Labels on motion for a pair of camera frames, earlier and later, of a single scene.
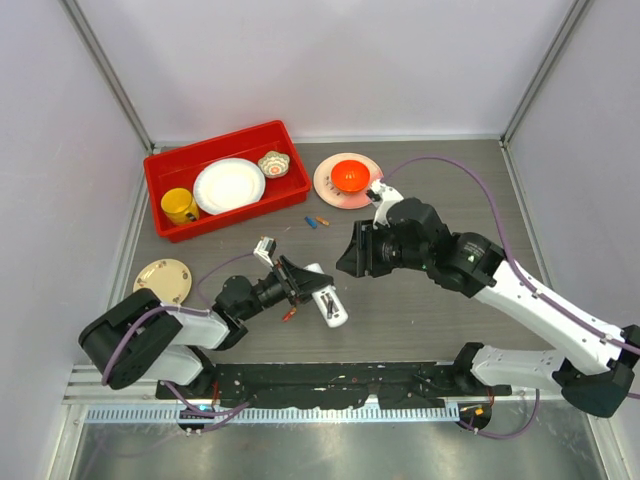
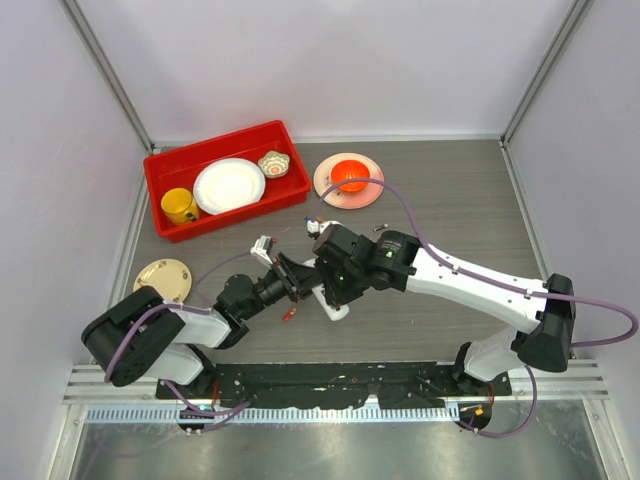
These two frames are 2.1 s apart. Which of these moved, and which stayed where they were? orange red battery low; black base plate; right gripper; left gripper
Moved: right gripper
Stayed: black base plate; orange red battery low; left gripper
